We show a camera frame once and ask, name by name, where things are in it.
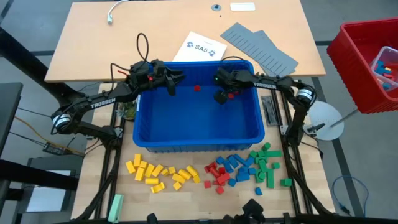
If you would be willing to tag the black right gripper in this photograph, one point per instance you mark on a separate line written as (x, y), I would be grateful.
(230, 81)

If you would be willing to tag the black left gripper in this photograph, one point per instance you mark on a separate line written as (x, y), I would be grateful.
(146, 76)

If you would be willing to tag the red rectangular block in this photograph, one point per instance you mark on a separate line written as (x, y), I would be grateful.
(223, 178)
(217, 183)
(231, 96)

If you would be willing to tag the blue plastic bin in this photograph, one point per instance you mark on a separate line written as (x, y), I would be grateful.
(192, 121)

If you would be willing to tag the green arch block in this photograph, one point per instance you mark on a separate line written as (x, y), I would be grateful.
(257, 179)
(261, 159)

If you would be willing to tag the green rectangular block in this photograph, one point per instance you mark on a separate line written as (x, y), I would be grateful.
(273, 153)
(263, 165)
(275, 165)

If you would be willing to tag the blue arch block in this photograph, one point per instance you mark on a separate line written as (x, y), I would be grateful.
(228, 167)

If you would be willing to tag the red rounded block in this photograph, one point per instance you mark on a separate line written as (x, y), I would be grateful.
(214, 172)

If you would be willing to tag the yellow rectangular block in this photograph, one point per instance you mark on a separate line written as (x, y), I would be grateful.
(158, 187)
(178, 178)
(164, 172)
(143, 164)
(130, 167)
(139, 174)
(149, 170)
(157, 170)
(191, 170)

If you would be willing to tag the long green block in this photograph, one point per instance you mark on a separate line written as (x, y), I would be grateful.
(270, 179)

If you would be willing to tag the blue half-round block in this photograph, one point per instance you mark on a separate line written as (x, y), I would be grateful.
(258, 190)

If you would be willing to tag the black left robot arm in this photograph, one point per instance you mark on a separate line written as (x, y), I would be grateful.
(102, 101)

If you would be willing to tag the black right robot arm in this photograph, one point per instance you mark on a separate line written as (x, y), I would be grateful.
(264, 84)

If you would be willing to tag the white SA5 paper sheet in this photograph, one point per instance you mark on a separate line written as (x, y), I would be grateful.
(202, 46)

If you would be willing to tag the potted succulent plant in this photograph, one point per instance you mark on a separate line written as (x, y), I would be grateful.
(130, 110)

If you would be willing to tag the grey desk grommet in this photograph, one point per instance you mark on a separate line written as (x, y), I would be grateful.
(216, 7)

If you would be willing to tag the white flat rectangular pad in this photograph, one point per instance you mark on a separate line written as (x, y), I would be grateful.
(242, 7)

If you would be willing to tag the light wood desk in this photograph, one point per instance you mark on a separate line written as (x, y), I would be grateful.
(280, 15)

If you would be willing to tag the white round stand base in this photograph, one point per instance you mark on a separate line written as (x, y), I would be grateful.
(329, 116)

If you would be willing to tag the grey metal rod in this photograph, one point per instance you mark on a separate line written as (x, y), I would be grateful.
(343, 118)

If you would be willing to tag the red plastic crate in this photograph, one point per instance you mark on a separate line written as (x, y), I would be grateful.
(348, 62)

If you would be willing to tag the black rounded object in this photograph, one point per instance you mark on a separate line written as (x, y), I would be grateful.
(253, 210)

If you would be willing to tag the small black electronics box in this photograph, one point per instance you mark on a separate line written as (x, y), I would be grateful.
(54, 148)

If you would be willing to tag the mint green foam block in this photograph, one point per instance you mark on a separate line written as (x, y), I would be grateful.
(116, 207)

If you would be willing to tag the small blue toy block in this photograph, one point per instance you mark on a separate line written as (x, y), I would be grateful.
(381, 68)

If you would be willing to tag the black diagonal beam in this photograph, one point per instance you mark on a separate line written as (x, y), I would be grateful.
(18, 53)

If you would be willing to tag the clear plastic container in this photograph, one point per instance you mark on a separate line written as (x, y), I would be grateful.
(390, 56)

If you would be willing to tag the black horizontal beam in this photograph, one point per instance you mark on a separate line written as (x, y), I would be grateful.
(31, 175)

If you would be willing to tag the grey cabinet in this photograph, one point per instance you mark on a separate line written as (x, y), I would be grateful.
(46, 199)

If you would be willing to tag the dark grey slotted rail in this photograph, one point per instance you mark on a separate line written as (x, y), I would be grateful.
(270, 110)

